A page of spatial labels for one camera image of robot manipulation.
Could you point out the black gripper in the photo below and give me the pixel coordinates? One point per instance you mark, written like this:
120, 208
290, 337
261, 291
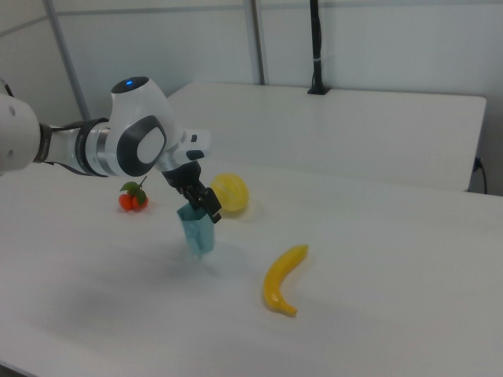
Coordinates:
182, 176

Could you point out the light blue mug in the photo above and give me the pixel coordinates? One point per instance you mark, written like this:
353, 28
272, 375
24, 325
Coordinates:
200, 233

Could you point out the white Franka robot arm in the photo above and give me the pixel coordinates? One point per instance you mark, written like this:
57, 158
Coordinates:
129, 133

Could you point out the yellow ribbed melon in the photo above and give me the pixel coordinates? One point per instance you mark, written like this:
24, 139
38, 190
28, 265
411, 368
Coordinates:
233, 194

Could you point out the orange tangerines with leaves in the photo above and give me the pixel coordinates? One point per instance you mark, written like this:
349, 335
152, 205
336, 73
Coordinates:
133, 198

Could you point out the yellow banana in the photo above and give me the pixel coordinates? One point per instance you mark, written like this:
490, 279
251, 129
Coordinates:
279, 280

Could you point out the white rear table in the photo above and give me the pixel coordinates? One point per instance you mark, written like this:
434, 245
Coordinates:
334, 129

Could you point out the black pole with clamp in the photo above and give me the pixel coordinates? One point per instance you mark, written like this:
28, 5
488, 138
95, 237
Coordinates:
316, 47

